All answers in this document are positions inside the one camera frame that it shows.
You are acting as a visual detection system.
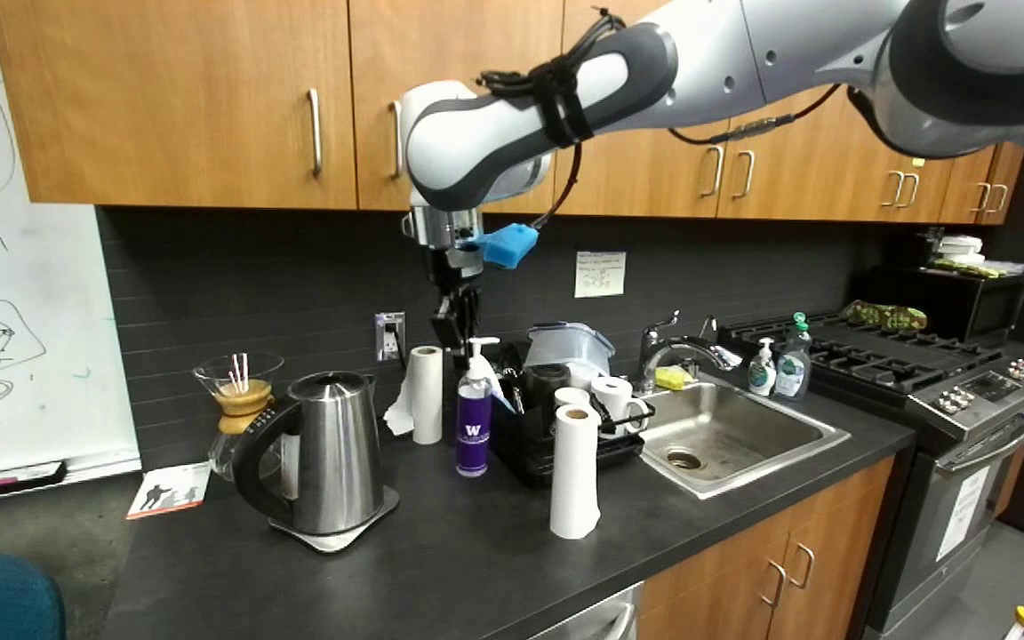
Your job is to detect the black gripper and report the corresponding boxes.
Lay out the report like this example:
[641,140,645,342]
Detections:
[423,243,486,356]

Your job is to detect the purple spray bottle white top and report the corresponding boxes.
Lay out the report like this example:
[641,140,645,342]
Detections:
[452,335,520,484]

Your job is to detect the black dish rack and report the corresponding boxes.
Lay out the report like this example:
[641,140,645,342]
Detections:
[491,354,662,490]

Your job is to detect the clear dish soap bottle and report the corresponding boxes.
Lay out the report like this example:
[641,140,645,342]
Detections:
[772,308,819,401]

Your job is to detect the clear plastic container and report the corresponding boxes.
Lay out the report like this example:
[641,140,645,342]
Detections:
[520,319,617,384]

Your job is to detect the plain white mug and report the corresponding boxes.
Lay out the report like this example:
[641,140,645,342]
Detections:
[552,384,596,415]

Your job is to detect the white mug with black print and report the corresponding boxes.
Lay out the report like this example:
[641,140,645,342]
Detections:
[585,369,648,427]

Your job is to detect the stainless steel kettle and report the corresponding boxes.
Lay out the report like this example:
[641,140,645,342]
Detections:
[226,367,405,560]

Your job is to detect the tall white paper towel roll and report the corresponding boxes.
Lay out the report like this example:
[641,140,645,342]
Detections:
[543,401,608,546]

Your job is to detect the metal sink faucet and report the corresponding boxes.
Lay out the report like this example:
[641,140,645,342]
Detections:
[636,308,745,384]

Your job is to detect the yellow sponge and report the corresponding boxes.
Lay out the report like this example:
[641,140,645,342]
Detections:
[649,364,699,397]

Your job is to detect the glass pour over coffee maker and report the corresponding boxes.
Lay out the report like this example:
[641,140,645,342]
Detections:
[188,350,289,476]

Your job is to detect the stainless steel sink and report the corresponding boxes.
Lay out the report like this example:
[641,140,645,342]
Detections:
[634,374,857,505]

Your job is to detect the white soap pump dispenser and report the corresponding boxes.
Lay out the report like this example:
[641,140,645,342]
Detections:
[744,335,781,397]

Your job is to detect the stainless steel dishwasher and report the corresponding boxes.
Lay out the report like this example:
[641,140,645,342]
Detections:
[526,580,648,640]

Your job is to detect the white printed card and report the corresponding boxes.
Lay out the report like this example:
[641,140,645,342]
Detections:
[123,459,218,523]

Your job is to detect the wooden upper cabinets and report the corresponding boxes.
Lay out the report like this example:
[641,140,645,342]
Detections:
[0,0,1024,229]

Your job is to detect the wooden cabinets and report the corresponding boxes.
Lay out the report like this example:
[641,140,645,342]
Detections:
[634,453,903,640]
[0,0,1024,229]

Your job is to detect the wooden lower cabinets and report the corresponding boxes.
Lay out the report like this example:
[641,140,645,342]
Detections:
[634,453,903,640]

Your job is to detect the dark green lumpy item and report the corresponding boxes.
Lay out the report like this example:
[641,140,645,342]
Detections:
[834,294,930,338]

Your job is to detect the white whiteboard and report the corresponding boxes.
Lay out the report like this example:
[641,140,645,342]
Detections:
[0,0,146,514]

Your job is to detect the black toaster oven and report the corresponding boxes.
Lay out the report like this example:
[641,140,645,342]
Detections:
[844,265,1024,350]

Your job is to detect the stainless steel stove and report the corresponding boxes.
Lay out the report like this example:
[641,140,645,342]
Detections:
[717,308,1024,638]

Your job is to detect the white plates stack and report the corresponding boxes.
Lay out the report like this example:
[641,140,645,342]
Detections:
[921,233,1024,286]

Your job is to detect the white oven door sheet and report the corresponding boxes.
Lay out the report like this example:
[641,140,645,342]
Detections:
[930,459,996,569]

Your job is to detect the grey wall outlet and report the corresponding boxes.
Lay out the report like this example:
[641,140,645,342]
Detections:
[369,308,410,367]

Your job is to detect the white paper wall note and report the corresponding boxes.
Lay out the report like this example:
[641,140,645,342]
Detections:
[569,244,629,301]

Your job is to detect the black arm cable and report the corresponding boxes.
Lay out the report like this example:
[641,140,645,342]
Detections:
[473,6,847,233]

